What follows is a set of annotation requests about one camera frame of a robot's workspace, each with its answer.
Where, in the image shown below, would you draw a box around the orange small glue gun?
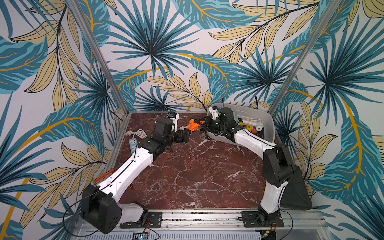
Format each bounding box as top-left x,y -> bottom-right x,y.
187,119 -> 204,134

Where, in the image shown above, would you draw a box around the large white pink-tip glue gun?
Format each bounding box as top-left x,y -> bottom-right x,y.
240,119 -> 264,132

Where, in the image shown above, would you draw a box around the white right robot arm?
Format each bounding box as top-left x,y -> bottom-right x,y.
202,106 -> 295,217

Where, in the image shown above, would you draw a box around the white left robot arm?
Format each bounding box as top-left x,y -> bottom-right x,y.
81,112 -> 190,234

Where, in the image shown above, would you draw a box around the grey plastic storage box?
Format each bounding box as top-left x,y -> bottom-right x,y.
206,103 -> 275,146

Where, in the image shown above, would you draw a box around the blue white power strip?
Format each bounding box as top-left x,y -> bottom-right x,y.
129,138 -> 138,155

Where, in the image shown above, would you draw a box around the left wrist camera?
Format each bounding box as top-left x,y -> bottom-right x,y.
168,112 -> 180,132

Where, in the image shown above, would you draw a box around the white coiled power cable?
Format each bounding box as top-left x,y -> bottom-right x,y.
125,128 -> 148,140

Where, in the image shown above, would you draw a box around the orange handled pliers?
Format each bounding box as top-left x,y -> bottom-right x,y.
94,169 -> 115,185

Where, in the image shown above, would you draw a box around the aluminium front rail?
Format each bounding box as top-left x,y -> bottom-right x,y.
72,208 -> 333,240

